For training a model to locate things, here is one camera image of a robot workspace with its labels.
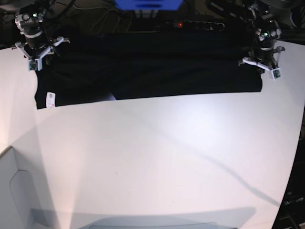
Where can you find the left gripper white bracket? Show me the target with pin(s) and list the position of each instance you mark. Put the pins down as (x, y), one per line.
(265, 60)

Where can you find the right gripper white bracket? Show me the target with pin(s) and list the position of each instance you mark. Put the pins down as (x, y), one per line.
(37, 47)

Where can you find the black T-shirt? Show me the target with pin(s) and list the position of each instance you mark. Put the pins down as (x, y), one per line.
(144, 65)

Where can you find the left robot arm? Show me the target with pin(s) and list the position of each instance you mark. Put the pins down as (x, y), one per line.
(264, 26)

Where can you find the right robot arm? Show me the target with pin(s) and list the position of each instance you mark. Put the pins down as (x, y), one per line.
(30, 19)

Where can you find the white garment label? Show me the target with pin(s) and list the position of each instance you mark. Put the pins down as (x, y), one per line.
(50, 100)

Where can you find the blue box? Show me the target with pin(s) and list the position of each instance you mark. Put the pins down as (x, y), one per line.
(148, 4)

